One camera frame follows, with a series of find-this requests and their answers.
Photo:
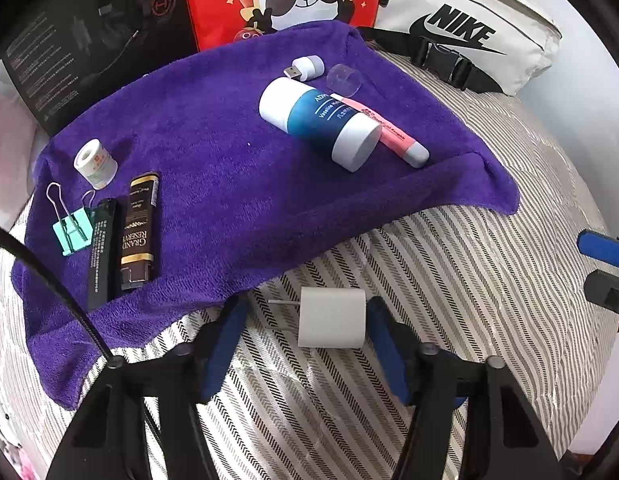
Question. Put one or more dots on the purple towel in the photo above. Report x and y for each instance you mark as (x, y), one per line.
(229, 160)

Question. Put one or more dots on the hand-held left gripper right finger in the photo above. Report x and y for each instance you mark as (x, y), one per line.
(389, 355)

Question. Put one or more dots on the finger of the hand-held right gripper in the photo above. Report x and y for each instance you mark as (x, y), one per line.
(602, 247)
(607, 292)

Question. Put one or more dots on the green binder clip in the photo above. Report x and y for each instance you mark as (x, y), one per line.
(72, 230)

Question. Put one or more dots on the striped bed quilt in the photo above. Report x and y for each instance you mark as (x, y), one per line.
(464, 285)

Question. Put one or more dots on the white and blue balm stick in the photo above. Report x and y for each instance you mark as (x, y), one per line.
(314, 117)

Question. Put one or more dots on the black headphone box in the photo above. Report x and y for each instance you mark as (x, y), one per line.
(89, 35)

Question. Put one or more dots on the red panda print bag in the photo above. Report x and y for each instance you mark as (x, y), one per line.
(214, 0)

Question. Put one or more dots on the white usb night light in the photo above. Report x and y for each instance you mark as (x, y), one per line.
(307, 66)

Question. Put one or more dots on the clear plastic cap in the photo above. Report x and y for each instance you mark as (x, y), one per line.
(345, 80)

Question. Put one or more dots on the white waist bag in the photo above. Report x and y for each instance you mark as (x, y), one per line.
(489, 5)

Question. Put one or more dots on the brown and gold tube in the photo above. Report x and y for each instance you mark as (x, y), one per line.
(139, 235)

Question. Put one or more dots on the white tape roll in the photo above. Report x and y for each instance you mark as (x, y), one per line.
(92, 162)

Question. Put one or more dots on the pink pen flashlight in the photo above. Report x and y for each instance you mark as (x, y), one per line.
(407, 145)

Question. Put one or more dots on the white charger adapter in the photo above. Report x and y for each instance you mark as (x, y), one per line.
(332, 320)

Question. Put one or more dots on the black lighter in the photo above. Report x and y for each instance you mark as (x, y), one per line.
(102, 260)

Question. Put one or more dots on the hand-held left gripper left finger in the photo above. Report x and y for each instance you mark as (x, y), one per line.
(223, 352)

